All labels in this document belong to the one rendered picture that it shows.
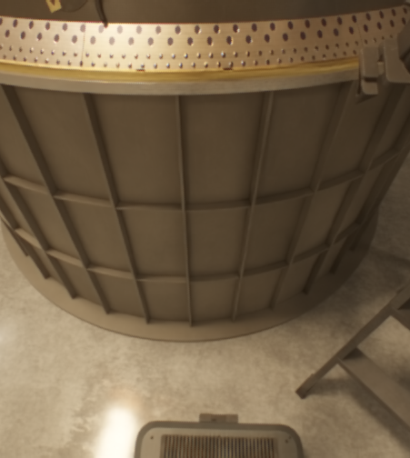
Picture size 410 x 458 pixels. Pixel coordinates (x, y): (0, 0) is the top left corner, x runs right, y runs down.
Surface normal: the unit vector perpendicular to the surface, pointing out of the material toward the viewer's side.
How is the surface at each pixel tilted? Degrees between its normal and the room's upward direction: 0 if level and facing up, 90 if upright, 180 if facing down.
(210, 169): 90
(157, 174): 90
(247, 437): 0
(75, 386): 0
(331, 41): 43
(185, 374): 0
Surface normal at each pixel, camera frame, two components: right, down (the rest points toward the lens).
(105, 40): -0.06, 0.06
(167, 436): 0.00, -0.64
